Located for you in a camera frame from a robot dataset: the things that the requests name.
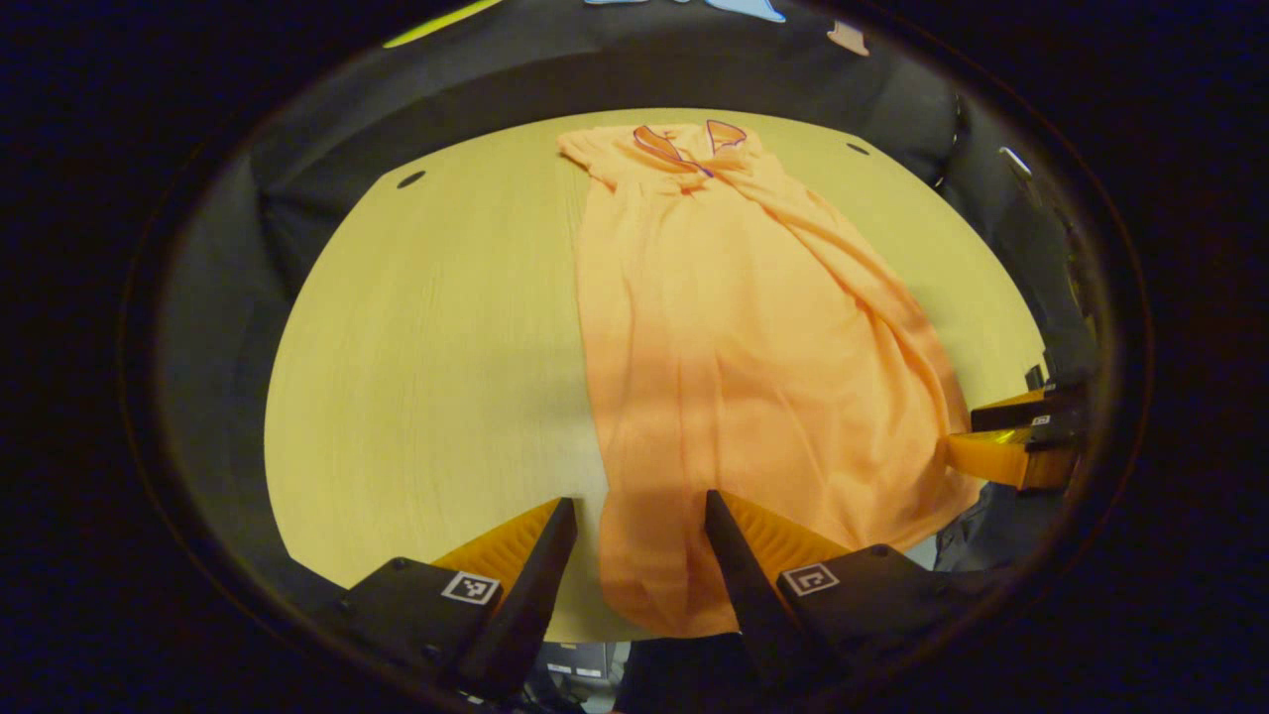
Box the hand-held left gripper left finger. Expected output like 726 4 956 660
337 496 579 700

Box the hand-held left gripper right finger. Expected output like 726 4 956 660
704 489 1002 695

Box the orange T-shirt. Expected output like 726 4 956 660
557 119 984 639

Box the person's dark clothing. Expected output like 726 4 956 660
932 484 1068 576

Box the grey box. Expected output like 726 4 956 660
543 642 618 687

